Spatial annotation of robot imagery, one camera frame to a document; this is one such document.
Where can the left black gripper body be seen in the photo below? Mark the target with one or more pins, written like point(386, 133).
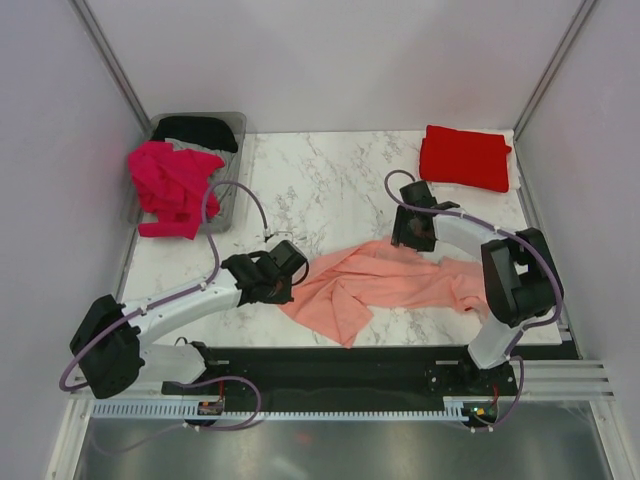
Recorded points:
point(282, 292)

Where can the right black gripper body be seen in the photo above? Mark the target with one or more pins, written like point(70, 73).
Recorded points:
point(403, 232)

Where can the salmon pink t shirt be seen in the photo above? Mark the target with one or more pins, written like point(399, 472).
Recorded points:
point(336, 298)

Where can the magenta t shirt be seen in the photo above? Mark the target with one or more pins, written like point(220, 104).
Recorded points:
point(170, 185)

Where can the grey plastic bin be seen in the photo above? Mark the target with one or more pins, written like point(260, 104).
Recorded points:
point(222, 190)

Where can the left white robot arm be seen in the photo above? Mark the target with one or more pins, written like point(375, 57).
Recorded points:
point(117, 344)

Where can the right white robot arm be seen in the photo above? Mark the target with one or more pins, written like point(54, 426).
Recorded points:
point(521, 283)

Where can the folded red t shirt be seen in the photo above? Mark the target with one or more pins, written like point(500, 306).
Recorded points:
point(465, 157)

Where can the grey t shirt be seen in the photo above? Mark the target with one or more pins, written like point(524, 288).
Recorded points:
point(191, 168)

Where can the folded white t shirt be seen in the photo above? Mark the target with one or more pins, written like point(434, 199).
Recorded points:
point(515, 170)

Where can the black t shirt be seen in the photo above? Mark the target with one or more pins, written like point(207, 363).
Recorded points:
point(207, 132)

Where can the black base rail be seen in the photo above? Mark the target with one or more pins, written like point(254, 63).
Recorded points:
point(358, 379)

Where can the white slotted cable duct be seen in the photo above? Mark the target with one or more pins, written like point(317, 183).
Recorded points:
point(195, 410)

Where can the right aluminium frame post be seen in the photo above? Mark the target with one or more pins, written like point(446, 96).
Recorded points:
point(567, 42)

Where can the aluminium frame post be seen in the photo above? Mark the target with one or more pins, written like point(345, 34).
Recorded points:
point(95, 32)
point(567, 42)

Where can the left aluminium frame post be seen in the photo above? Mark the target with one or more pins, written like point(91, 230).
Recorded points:
point(95, 32)

